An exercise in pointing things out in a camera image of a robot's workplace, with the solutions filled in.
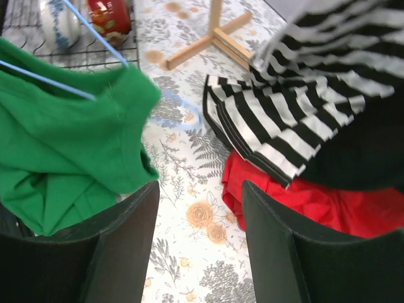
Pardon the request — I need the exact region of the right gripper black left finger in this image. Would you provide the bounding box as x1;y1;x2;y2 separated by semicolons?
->
1;181;160;303

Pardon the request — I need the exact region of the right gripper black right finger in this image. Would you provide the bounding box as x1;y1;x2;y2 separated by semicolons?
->
242;181;403;303

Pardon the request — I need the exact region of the green tank top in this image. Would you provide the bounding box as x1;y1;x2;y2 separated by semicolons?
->
1;40;160;236

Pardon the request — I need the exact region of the light blue wire hanger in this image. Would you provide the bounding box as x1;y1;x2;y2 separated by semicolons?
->
1;1;203;131

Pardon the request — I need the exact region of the red tank top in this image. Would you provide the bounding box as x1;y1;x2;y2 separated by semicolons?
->
222;151;403;238

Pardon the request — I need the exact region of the black tank top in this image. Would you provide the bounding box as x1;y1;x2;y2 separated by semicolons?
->
300;96;403;191

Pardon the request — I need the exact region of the black white striped top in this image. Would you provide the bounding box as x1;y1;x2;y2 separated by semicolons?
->
203;1;403;187

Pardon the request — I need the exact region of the blue white bowl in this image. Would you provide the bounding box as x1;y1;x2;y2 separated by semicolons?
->
39;0;80;52

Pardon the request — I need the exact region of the wooden clothes rack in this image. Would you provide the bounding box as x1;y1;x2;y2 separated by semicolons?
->
165;0;253;71

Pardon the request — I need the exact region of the red bowl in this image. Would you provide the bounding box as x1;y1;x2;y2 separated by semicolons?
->
86;0;131;47

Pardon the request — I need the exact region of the black wire dish rack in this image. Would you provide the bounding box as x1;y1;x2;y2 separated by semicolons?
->
1;1;120;72

